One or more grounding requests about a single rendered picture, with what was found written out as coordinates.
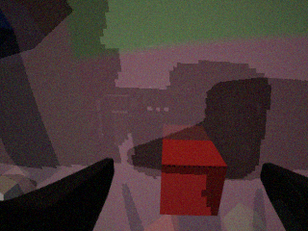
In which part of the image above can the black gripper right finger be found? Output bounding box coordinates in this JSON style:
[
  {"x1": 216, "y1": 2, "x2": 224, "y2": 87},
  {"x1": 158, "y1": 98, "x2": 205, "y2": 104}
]
[{"x1": 259, "y1": 163, "x2": 308, "y2": 231}]

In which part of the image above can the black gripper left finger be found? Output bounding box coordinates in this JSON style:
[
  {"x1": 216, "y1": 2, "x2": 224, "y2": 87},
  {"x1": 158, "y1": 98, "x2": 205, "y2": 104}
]
[{"x1": 0, "y1": 158, "x2": 115, "y2": 231}]

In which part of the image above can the blue block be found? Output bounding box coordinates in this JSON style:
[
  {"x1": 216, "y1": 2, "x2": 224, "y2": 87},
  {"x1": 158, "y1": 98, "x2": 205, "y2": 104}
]
[{"x1": 0, "y1": 9, "x2": 14, "y2": 45}]

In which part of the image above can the red block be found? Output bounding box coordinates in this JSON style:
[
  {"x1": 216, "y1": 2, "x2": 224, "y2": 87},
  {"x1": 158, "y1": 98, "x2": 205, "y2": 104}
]
[{"x1": 161, "y1": 139, "x2": 227, "y2": 216}]

